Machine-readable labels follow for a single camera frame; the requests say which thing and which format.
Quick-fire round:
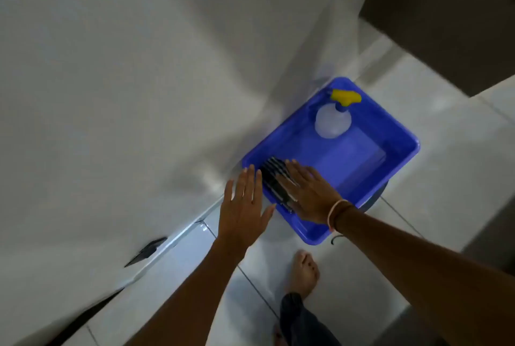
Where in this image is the person's right hand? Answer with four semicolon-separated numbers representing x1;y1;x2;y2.
275;159;343;225

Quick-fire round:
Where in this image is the person's left hand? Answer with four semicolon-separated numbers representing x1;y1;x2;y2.
217;164;277;253

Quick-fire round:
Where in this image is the person's right forearm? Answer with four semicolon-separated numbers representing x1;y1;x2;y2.
332;204;515;346

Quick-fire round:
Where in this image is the person's left forearm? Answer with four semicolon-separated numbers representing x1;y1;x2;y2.
124;237;247;346

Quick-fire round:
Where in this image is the blue plastic tub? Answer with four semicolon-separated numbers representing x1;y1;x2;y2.
241;77;421;246

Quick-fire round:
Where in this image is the clear spray bottle yellow trigger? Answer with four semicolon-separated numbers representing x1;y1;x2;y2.
314;89;362;140

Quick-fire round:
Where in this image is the person's bare foot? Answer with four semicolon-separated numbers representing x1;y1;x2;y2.
286;250;321;300

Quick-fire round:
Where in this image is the black door fitting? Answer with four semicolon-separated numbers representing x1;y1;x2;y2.
124;237;168;268

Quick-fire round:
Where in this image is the dark trouser leg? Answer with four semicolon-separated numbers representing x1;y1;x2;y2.
279;293;343;346

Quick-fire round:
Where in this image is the brown cabinet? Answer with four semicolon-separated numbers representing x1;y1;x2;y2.
359;0;515;97

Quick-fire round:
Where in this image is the pale wrist bracelet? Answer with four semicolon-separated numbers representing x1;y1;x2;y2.
327;199;351;233

